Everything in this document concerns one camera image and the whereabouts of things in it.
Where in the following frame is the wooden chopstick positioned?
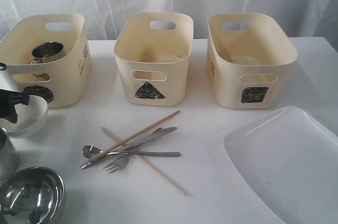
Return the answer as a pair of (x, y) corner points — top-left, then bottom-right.
(89, 110), (181, 162)
(102, 127), (191, 197)

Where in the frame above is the cream bin triangle mark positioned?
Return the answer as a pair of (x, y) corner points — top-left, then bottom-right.
(114, 12), (194, 108)

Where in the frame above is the steel spoon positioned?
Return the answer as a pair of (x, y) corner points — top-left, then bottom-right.
(81, 145), (181, 158)

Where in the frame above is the steel fork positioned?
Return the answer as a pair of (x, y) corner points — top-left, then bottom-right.
(105, 154), (131, 174)

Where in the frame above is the cream bin circle mark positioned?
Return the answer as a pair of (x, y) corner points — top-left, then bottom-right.
(1, 14), (91, 108)

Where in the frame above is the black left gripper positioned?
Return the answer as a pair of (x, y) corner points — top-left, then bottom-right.
(1, 89), (30, 124)

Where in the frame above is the cream bin square mark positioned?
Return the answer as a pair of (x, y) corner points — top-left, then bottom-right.
(207, 13), (298, 109)

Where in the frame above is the steel cup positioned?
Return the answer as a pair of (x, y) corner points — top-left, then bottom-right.
(0, 127), (20, 182)

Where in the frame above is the white ceramic bowl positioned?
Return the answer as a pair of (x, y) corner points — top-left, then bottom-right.
(7, 95), (48, 138)

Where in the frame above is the steel table knife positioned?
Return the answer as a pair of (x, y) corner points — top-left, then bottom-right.
(80, 127), (177, 170)

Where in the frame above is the large steel bowl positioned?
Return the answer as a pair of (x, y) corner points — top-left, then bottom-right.
(1, 166), (67, 223)

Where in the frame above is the wooden chopstick upper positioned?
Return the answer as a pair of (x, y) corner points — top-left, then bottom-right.
(89, 110), (181, 162)

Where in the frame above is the steel mug with handle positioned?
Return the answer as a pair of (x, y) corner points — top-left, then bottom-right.
(30, 41), (67, 65)

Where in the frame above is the wooden chopstick lower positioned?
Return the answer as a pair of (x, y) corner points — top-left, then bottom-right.
(102, 127), (191, 197)

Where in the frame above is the white square ceramic plate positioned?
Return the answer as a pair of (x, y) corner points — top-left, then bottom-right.
(223, 106), (337, 223)

